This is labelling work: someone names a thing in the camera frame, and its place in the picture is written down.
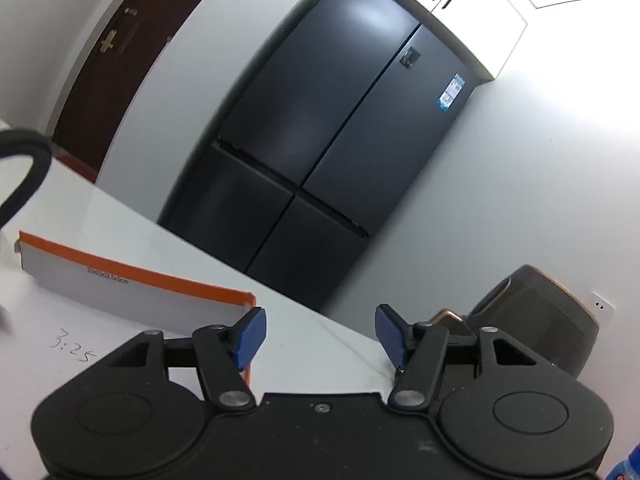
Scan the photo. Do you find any black strap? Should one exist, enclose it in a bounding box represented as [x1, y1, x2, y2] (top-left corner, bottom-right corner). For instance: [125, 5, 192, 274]
[0, 129, 53, 228]

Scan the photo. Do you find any dark grey air fryer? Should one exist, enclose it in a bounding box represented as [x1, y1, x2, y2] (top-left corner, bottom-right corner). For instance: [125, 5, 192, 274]
[430, 263, 601, 381]

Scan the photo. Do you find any brass door lock handle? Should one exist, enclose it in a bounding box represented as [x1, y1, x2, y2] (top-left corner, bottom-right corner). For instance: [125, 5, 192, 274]
[98, 7, 138, 53]

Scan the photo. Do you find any white wall cabinet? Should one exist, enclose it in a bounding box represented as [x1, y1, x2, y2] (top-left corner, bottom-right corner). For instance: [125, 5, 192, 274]
[360, 0, 529, 81]

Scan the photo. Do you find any dark grey refrigerator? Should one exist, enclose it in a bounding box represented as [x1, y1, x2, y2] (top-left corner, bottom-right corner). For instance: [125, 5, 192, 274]
[156, 0, 493, 313]

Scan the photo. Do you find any white wall socket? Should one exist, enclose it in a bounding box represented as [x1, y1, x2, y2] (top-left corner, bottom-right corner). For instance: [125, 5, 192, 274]
[589, 291, 617, 331]

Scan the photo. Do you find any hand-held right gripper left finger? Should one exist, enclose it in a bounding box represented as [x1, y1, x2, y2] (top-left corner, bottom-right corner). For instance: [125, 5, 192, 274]
[100, 306, 267, 412]

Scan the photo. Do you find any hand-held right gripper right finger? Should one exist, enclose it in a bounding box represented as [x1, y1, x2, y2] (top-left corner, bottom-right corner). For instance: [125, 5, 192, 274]
[375, 303, 548, 410]

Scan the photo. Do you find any orange-edged white box tray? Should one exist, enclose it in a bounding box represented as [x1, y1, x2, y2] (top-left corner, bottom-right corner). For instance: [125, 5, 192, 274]
[14, 230, 258, 386]

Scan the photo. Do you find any dark brown door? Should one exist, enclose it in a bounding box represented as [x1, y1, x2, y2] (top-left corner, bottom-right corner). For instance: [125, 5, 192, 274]
[52, 0, 236, 186]

